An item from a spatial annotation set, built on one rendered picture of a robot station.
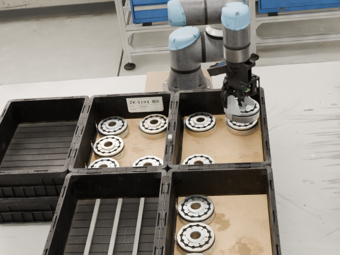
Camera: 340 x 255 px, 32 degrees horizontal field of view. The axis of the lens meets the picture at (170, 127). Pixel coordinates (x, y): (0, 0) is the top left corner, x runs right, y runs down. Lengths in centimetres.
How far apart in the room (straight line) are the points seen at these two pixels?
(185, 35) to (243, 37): 59
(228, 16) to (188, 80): 68
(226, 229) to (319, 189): 42
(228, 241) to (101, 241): 35
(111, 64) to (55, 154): 212
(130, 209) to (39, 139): 50
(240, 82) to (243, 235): 42
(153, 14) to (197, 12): 214
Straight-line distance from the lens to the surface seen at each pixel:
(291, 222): 184
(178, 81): 220
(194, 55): 215
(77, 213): 177
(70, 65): 415
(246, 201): 172
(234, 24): 157
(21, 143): 210
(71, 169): 176
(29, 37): 465
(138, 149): 194
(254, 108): 179
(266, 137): 178
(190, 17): 166
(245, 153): 188
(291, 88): 240
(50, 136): 209
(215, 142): 193
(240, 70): 165
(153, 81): 233
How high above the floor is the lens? 205
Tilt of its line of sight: 37 degrees down
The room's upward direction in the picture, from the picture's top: 8 degrees counter-clockwise
